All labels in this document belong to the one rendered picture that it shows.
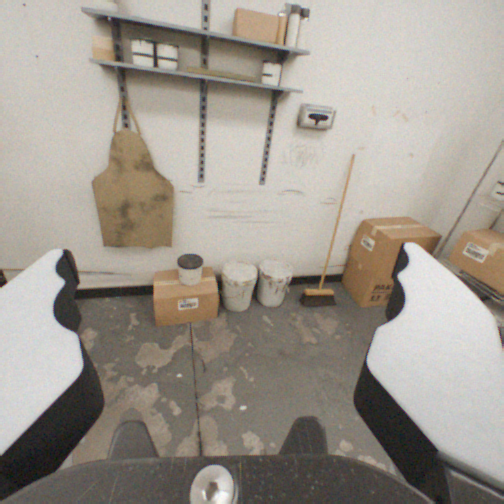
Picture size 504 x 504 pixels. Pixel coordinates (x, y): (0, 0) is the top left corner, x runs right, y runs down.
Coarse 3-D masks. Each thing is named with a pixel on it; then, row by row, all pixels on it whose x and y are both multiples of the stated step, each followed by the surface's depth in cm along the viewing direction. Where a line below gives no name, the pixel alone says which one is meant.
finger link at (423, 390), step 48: (432, 288) 8; (384, 336) 6; (432, 336) 6; (480, 336) 6; (384, 384) 5; (432, 384) 5; (480, 384) 5; (384, 432) 6; (432, 432) 5; (480, 432) 5
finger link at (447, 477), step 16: (432, 464) 5; (448, 464) 4; (432, 480) 4; (448, 480) 4; (464, 480) 4; (480, 480) 4; (432, 496) 4; (448, 496) 4; (464, 496) 4; (480, 496) 4; (496, 496) 4
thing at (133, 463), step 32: (128, 448) 4; (288, 448) 4; (320, 448) 4; (64, 480) 4; (96, 480) 4; (128, 480) 4; (160, 480) 4; (192, 480) 4; (224, 480) 4; (256, 480) 4; (288, 480) 4; (320, 480) 4; (352, 480) 4; (384, 480) 4
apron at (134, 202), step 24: (120, 144) 173; (144, 144) 177; (120, 168) 180; (144, 168) 184; (96, 192) 184; (120, 192) 188; (144, 192) 190; (168, 192) 196; (120, 216) 195; (144, 216) 199; (168, 216) 205; (120, 240) 205; (144, 240) 210; (168, 240) 216
